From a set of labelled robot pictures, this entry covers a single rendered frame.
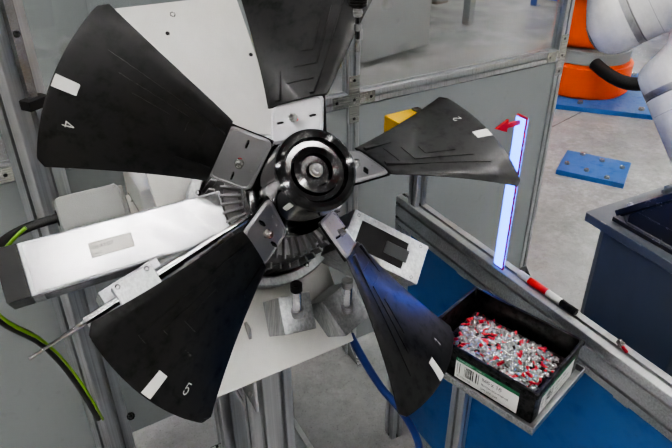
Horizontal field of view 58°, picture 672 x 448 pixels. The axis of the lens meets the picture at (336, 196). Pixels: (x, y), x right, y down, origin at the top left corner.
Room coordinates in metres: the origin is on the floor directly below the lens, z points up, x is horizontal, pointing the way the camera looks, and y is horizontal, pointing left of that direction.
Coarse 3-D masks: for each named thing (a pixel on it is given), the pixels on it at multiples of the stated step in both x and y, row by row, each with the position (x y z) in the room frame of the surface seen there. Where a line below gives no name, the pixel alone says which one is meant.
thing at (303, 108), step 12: (276, 108) 0.87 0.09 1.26; (288, 108) 0.86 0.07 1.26; (300, 108) 0.85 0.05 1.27; (312, 108) 0.84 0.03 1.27; (276, 120) 0.86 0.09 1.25; (288, 120) 0.84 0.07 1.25; (300, 120) 0.83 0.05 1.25; (312, 120) 0.82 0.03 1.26; (276, 132) 0.84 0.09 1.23; (288, 132) 0.83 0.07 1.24; (276, 144) 0.83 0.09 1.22
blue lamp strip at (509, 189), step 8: (520, 128) 0.99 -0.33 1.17; (520, 136) 0.99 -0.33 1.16; (512, 144) 1.01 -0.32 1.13; (520, 144) 0.99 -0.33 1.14; (512, 152) 1.00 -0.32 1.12; (512, 160) 1.00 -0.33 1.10; (512, 192) 0.99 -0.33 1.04; (504, 200) 1.00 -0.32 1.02; (512, 200) 0.99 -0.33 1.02; (504, 208) 1.00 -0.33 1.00; (504, 216) 1.00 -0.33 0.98; (504, 224) 1.00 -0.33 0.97; (504, 232) 0.99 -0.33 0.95; (504, 240) 0.99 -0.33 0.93; (496, 248) 1.01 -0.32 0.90; (504, 248) 0.99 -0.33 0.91; (496, 256) 1.00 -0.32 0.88; (496, 264) 1.00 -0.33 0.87
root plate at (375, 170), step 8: (352, 152) 0.87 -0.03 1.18; (360, 152) 0.87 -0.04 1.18; (360, 160) 0.84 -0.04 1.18; (368, 160) 0.84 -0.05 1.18; (360, 168) 0.81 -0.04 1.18; (368, 168) 0.81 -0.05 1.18; (376, 168) 0.81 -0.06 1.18; (384, 168) 0.81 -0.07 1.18; (360, 176) 0.79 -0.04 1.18; (368, 176) 0.79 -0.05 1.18; (376, 176) 0.79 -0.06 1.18
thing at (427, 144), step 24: (408, 120) 0.96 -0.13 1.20; (432, 120) 0.96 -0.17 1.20; (384, 144) 0.88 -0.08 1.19; (408, 144) 0.88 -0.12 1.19; (432, 144) 0.88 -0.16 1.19; (456, 144) 0.89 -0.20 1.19; (480, 144) 0.90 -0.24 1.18; (408, 168) 0.81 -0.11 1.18; (432, 168) 0.82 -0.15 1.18; (456, 168) 0.83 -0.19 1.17; (480, 168) 0.84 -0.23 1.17; (504, 168) 0.86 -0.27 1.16
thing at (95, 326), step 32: (224, 256) 0.63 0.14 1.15; (256, 256) 0.68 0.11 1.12; (160, 288) 0.57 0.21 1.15; (192, 288) 0.59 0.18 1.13; (224, 288) 0.62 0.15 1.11; (256, 288) 0.68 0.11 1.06; (96, 320) 0.52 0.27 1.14; (128, 320) 0.53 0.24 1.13; (160, 320) 0.55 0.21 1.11; (192, 320) 0.58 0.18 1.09; (224, 320) 0.62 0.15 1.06; (128, 352) 0.52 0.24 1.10; (160, 352) 0.54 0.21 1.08; (192, 352) 0.57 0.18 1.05; (224, 352) 0.61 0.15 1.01; (192, 416) 0.54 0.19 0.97
